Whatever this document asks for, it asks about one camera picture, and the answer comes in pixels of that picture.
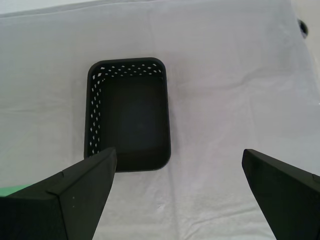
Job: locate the long green tape strip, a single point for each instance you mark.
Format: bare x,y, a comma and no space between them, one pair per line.
10,191

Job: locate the black perforated plastic basket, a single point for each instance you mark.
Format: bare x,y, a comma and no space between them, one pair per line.
135,120

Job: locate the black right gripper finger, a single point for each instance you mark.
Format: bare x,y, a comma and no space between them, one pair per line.
62,205
287,195

